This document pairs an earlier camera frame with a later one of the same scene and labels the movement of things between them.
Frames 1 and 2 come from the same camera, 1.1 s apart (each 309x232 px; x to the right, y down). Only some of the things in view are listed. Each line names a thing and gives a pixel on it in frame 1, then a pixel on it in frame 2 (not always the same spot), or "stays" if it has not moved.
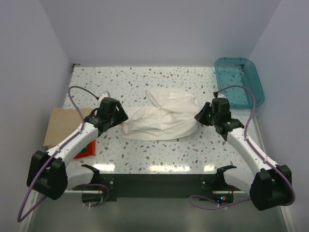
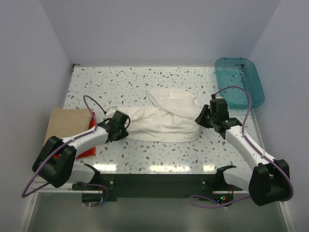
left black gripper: [121, 116] to [124, 134]
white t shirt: [171, 114] stays
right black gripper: [200, 117] stays
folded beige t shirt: [64, 122] stays
